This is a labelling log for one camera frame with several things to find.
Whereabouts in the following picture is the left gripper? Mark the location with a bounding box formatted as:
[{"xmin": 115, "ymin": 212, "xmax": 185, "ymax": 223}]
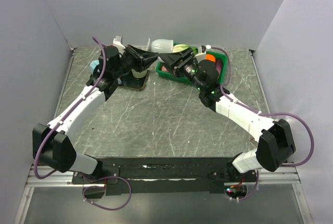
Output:
[{"xmin": 113, "ymin": 44, "xmax": 159, "ymax": 79}]

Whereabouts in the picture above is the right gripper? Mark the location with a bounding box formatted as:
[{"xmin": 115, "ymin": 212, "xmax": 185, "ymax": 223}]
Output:
[{"xmin": 159, "ymin": 48, "xmax": 204, "ymax": 92}]

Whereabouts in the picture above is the grey-blue round mug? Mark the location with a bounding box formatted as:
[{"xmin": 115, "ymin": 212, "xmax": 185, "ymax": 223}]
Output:
[{"xmin": 146, "ymin": 39, "xmax": 174, "ymax": 53}]

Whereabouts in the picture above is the light blue faceted mug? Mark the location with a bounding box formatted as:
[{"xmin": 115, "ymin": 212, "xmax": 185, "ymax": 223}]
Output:
[{"xmin": 89, "ymin": 60, "xmax": 101, "ymax": 74}]

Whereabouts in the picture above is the pale green mug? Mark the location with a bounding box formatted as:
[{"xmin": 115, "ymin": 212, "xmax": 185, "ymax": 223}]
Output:
[{"xmin": 132, "ymin": 69, "xmax": 148, "ymax": 79}]

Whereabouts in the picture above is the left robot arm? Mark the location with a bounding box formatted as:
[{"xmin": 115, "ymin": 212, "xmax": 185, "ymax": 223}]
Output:
[{"xmin": 32, "ymin": 45, "xmax": 158, "ymax": 183}]

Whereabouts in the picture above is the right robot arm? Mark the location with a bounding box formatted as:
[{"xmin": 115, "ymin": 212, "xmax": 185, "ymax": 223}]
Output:
[{"xmin": 159, "ymin": 47, "xmax": 296, "ymax": 182}]

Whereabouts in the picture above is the napa cabbage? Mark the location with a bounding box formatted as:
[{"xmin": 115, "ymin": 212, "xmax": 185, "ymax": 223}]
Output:
[{"xmin": 172, "ymin": 44, "xmax": 189, "ymax": 53}]

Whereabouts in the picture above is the purple onion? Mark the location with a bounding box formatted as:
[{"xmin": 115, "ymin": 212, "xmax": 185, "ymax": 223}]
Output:
[{"xmin": 161, "ymin": 65, "xmax": 169, "ymax": 72}]

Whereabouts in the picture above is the black serving tray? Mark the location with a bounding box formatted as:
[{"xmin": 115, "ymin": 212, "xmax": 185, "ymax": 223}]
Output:
[{"xmin": 118, "ymin": 71, "xmax": 149, "ymax": 91}]

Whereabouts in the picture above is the orange fruit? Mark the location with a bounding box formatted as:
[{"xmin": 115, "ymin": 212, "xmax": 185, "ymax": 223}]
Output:
[{"xmin": 206, "ymin": 54, "xmax": 216, "ymax": 63}]

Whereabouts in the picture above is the purple eggplant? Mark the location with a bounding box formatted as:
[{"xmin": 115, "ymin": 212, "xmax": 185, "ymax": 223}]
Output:
[{"xmin": 215, "ymin": 58, "xmax": 223, "ymax": 74}]

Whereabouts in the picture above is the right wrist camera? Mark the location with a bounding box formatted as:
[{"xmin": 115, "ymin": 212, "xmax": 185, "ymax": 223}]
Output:
[{"xmin": 192, "ymin": 45, "xmax": 211, "ymax": 55}]

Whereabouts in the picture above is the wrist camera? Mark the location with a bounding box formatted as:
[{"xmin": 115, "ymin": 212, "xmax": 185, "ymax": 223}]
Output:
[
  {"xmin": 192, "ymin": 45, "xmax": 211, "ymax": 55},
  {"xmin": 112, "ymin": 36, "xmax": 125, "ymax": 52}
]

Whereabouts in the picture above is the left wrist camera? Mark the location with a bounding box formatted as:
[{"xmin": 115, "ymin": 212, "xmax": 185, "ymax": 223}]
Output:
[{"xmin": 112, "ymin": 36, "xmax": 125, "ymax": 52}]

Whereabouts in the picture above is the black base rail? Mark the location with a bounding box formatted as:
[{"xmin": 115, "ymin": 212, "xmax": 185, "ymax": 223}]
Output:
[{"xmin": 72, "ymin": 157, "xmax": 257, "ymax": 196}]

